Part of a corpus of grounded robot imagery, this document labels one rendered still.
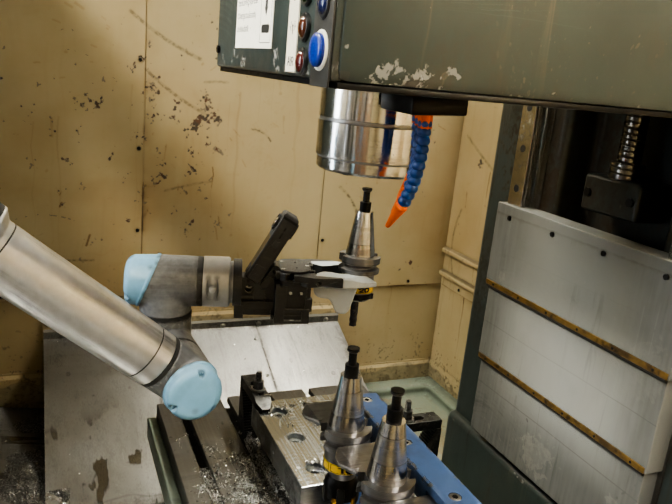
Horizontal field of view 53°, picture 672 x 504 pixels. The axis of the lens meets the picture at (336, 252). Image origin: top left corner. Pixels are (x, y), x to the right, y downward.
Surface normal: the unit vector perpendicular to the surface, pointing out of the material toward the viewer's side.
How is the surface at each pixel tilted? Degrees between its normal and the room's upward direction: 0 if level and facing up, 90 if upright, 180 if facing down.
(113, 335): 86
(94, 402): 24
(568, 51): 90
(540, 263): 90
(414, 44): 90
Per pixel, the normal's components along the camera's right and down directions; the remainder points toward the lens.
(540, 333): -0.92, 0.00
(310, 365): 0.24, -0.77
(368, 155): -0.07, 0.25
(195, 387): 0.44, 0.28
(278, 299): 0.15, 0.26
